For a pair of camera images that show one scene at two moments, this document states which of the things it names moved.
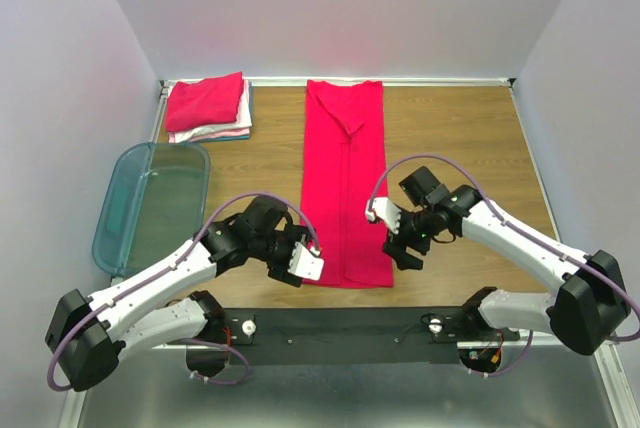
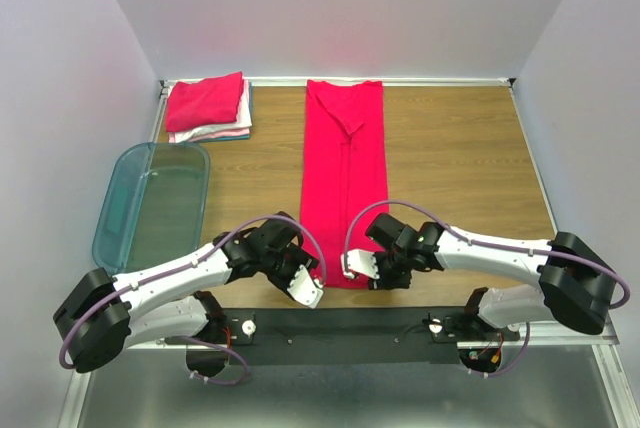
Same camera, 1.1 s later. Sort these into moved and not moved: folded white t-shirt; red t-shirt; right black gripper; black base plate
Moved: right black gripper
Not moved: red t-shirt; black base plate; folded white t-shirt
